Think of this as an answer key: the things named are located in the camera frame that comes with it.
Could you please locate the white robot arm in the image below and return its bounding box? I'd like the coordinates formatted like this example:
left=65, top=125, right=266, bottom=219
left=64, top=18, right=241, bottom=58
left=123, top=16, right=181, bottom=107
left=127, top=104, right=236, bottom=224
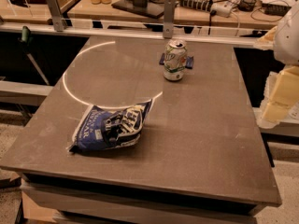
left=274, top=1, right=299, bottom=65

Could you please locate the blue chip bag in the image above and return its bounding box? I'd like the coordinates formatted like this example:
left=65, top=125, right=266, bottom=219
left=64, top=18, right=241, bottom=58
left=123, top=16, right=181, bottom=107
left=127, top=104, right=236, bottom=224
left=68, top=100, right=153, bottom=153

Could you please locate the dark blue flat packet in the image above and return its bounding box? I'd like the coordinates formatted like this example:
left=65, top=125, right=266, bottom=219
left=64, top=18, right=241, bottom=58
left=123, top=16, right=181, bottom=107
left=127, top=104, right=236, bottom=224
left=159, top=54, right=193, bottom=69

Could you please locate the green white soda can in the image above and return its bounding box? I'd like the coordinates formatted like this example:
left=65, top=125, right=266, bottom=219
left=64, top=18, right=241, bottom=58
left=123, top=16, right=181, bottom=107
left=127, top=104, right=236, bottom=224
left=164, top=39, right=187, bottom=81

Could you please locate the black monitor stand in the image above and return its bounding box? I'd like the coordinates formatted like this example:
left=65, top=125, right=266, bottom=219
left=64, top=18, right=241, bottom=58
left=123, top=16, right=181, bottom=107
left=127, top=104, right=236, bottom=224
left=112, top=0, right=164, bottom=19

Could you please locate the white power strip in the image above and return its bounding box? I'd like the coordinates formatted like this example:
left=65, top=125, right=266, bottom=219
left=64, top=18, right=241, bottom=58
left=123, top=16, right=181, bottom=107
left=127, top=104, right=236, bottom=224
left=179, top=0, right=236, bottom=18

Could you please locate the yellow foam block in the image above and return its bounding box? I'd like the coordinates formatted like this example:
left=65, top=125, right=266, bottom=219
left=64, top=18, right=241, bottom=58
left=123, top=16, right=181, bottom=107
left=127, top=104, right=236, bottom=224
left=260, top=65, right=299, bottom=124

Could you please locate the black device box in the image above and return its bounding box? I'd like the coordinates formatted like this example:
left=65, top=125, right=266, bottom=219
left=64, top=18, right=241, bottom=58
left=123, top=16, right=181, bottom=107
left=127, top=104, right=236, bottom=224
left=263, top=4, right=291, bottom=16

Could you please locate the right metal bracket post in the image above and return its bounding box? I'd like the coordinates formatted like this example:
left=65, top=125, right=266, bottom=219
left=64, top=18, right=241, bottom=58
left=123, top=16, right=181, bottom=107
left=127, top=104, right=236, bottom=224
left=163, top=0, right=176, bottom=39

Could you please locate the metal bracket post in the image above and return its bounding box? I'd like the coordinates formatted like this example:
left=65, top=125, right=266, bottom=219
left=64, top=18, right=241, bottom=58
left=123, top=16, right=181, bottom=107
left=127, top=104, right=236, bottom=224
left=46, top=0, right=66, bottom=32
left=163, top=0, right=176, bottom=39

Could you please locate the left metal bracket post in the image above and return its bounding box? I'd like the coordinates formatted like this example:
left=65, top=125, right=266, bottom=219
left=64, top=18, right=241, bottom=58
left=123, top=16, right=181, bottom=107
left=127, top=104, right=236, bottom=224
left=46, top=0, right=66, bottom=32

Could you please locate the green handled tool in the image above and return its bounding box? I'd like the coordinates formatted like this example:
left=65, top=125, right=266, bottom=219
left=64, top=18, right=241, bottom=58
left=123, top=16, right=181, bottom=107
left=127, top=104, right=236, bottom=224
left=19, top=26, right=50, bottom=85

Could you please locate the horizontal metal rail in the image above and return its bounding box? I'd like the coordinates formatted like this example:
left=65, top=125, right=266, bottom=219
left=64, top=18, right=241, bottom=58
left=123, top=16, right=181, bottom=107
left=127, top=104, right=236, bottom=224
left=0, top=21, right=275, bottom=47

